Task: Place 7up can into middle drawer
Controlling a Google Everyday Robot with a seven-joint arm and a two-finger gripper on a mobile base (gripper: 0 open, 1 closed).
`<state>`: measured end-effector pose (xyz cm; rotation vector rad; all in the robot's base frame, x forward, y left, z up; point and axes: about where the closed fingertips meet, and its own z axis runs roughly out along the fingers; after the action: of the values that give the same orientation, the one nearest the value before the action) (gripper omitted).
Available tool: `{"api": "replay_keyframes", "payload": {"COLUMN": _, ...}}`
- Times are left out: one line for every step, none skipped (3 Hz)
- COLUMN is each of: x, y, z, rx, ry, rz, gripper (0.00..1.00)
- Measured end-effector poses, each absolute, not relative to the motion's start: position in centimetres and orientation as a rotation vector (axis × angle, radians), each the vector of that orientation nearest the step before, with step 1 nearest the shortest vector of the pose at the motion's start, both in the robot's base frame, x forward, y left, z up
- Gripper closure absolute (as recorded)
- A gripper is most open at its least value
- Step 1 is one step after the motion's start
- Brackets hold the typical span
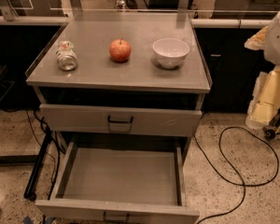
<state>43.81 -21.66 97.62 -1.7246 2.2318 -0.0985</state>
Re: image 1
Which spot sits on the white horizontal rail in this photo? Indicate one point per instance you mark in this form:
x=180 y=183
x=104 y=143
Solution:
x=139 y=19

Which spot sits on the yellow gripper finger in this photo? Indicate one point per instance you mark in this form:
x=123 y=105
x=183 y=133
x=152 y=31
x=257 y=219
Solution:
x=266 y=100

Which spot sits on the grey drawer cabinet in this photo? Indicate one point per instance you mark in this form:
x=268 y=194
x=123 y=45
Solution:
x=140 y=82

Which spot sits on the red apple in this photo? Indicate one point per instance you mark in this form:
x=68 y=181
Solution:
x=120 y=50

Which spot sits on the black caster wheel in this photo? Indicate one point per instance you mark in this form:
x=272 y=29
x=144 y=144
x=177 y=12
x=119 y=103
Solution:
x=269 y=134

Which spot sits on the open grey lower drawer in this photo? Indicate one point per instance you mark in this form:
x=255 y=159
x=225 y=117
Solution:
x=140 y=185

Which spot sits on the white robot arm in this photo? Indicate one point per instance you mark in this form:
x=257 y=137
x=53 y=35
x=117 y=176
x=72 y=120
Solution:
x=267 y=40

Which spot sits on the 7up soda can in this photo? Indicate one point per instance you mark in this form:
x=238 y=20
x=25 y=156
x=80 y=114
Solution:
x=66 y=56

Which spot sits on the white ceramic bowl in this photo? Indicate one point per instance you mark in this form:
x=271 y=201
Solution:
x=170 y=52

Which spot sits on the black table leg frame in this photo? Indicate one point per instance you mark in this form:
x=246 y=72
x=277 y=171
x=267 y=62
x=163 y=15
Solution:
x=35 y=160

